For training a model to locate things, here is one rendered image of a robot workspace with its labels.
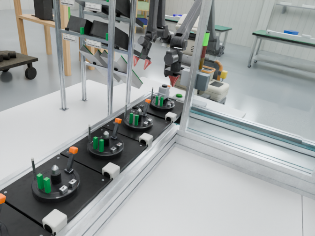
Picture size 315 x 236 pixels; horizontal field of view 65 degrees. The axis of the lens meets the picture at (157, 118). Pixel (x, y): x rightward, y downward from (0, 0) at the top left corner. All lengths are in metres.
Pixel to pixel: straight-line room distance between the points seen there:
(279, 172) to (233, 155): 0.19
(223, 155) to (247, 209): 0.27
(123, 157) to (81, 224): 0.31
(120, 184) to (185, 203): 0.26
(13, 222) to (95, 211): 0.21
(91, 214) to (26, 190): 0.22
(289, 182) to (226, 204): 0.31
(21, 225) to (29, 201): 0.08
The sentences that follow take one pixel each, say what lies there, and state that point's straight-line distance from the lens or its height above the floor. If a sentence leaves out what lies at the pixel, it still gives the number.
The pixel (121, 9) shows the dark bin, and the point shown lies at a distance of 1.28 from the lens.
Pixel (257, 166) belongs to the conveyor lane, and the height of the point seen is 0.92.
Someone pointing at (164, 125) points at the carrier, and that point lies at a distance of 1.19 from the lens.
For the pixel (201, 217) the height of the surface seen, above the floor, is 0.86.
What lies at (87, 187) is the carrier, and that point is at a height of 0.97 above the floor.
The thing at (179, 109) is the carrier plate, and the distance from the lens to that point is 1.37.
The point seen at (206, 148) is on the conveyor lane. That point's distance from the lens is 1.18.
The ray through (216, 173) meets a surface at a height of 0.86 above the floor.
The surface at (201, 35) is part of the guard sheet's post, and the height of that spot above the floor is 1.40.
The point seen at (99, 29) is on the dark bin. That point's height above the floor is 1.34.
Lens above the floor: 1.56
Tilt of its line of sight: 28 degrees down
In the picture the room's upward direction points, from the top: 7 degrees clockwise
